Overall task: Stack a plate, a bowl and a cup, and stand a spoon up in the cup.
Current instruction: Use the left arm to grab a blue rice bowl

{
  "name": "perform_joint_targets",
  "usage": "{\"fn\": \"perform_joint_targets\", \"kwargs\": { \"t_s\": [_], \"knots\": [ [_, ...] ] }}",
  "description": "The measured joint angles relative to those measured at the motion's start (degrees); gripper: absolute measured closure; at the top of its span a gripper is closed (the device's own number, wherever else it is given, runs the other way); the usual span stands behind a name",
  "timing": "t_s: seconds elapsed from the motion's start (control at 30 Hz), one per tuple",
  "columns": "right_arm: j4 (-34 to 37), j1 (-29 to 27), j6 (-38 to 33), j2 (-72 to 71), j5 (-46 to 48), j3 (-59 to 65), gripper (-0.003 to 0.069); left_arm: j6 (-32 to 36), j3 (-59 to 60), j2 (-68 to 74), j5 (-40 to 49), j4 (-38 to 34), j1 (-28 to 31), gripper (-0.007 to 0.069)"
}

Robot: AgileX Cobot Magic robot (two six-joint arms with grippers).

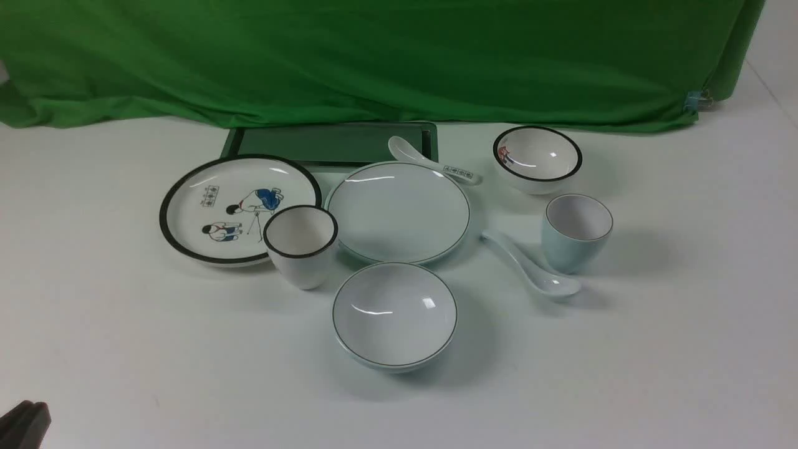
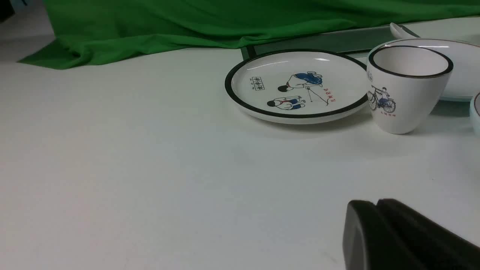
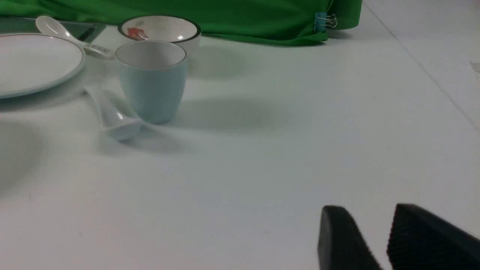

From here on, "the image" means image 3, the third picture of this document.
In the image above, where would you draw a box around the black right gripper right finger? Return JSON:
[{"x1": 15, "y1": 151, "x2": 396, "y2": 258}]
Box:
[{"x1": 386, "y1": 203, "x2": 480, "y2": 270}]

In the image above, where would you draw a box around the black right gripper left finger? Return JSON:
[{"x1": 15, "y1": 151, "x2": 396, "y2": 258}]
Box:
[{"x1": 318, "y1": 205, "x2": 382, "y2": 270}]

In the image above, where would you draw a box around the plain white ceramic spoon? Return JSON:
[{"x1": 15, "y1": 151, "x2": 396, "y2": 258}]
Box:
[{"x1": 84, "y1": 85, "x2": 142, "y2": 141}]

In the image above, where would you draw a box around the light blue cup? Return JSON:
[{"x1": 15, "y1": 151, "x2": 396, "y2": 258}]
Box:
[{"x1": 114, "y1": 40, "x2": 188, "y2": 124}]

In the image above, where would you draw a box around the white bowl black rim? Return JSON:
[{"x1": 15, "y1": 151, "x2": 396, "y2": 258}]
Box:
[{"x1": 117, "y1": 15, "x2": 202, "y2": 57}]

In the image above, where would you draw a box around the blue binder clip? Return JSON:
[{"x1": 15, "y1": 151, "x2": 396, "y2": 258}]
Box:
[{"x1": 313, "y1": 12, "x2": 338, "y2": 33}]

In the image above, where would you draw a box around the green cloth backdrop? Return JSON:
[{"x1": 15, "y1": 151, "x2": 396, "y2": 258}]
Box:
[{"x1": 0, "y1": 0, "x2": 362, "y2": 47}]

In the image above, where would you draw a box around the light blue rimmed plate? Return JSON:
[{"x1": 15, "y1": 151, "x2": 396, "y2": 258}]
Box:
[{"x1": 0, "y1": 33, "x2": 86, "y2": 99}]

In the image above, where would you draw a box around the white spoon with printed handle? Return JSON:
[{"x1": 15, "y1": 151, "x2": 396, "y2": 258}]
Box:
[{"x1": 35, "y1": 16, "x2": 114, "y2": 60}]

